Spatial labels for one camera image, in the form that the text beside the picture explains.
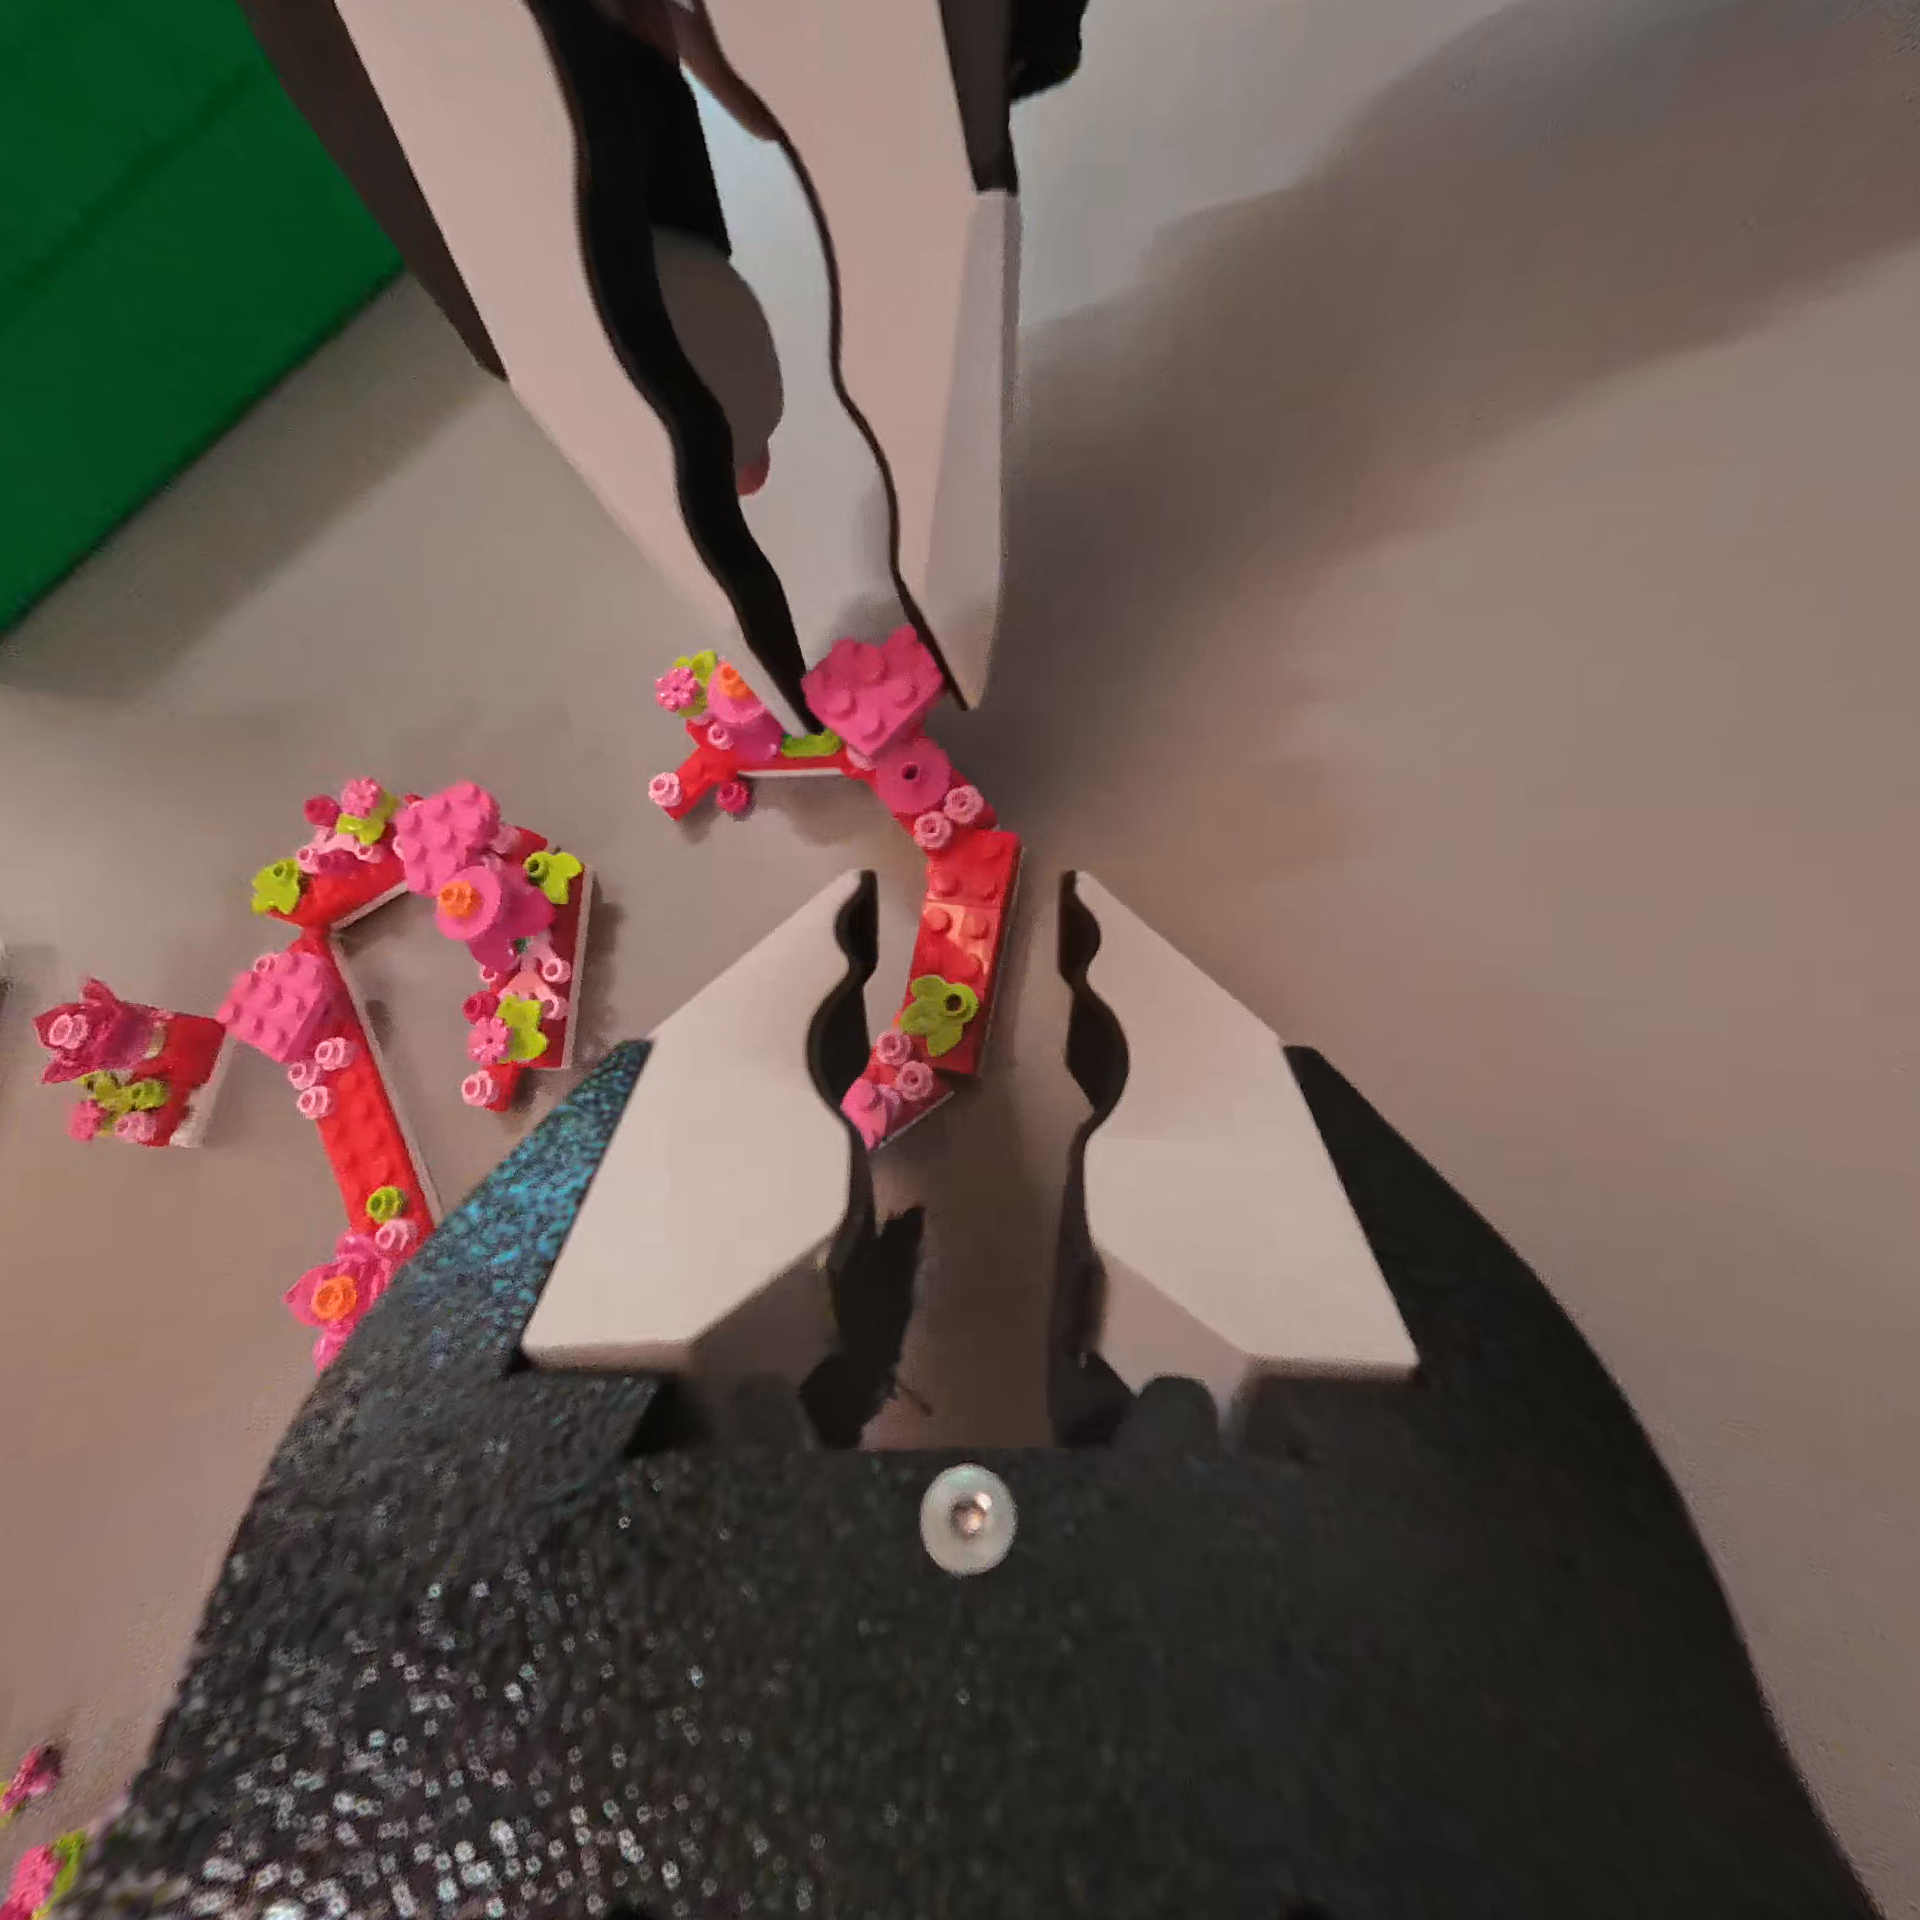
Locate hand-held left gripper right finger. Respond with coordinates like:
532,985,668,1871
1049,870,1421,1397

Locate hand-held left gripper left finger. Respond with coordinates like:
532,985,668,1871
520,865,885,1382

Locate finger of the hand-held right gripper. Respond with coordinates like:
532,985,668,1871
680,0,1023,713
239,0,825,733

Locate red curved lego flower assembly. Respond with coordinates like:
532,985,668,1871
646,647,1029,1153

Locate pink lego brick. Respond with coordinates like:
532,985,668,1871
800,623,946,759

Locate large red lego flower assembly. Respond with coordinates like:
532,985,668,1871
222,776,596,1373

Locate small red lego flower block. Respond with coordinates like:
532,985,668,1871
32,978,233,1149

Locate person's right hand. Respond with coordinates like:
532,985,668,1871
655,240,788,501

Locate green plastic bin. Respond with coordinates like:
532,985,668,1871
0,0,407,639

